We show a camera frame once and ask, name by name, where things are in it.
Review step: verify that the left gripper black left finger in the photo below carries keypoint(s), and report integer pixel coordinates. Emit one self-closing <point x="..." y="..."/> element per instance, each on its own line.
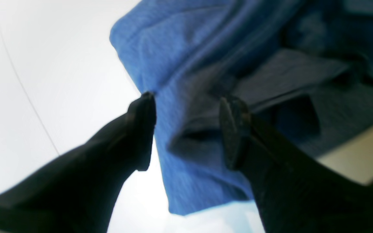
<point x="77" y="192"/>

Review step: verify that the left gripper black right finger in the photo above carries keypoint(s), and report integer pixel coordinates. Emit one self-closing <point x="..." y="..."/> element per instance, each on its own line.
<point x="293" y="192"/>

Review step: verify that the blue grey T-shirt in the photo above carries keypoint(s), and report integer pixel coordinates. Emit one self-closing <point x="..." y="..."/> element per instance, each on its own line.
<point x="304" y="66"/>

